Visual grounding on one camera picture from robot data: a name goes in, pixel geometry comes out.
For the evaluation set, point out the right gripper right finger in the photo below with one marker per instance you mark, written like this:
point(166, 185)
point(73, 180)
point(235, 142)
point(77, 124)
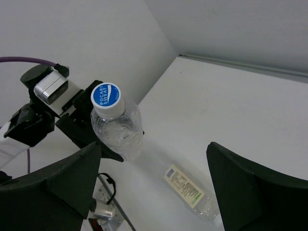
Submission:
point(252, 197)

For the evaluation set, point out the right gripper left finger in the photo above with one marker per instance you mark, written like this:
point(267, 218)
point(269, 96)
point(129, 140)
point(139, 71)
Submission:
point(54, 198)

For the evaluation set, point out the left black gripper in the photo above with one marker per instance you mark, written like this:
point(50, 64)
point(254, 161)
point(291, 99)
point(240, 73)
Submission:
point(77, 124)

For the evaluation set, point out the clear unlabelled bottle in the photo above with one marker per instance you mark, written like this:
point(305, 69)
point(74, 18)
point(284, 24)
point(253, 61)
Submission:
point(116, 121)

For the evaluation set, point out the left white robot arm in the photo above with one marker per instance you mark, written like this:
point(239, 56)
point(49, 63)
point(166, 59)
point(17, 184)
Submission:
point(34, 121)

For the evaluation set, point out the yellow label lying bottle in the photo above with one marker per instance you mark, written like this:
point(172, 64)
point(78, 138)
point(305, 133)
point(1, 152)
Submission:
point(187, 182)

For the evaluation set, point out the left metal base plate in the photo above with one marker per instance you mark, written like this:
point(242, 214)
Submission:
point(106, 214)

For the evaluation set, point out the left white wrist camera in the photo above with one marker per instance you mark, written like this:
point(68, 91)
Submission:
point(55, 91)

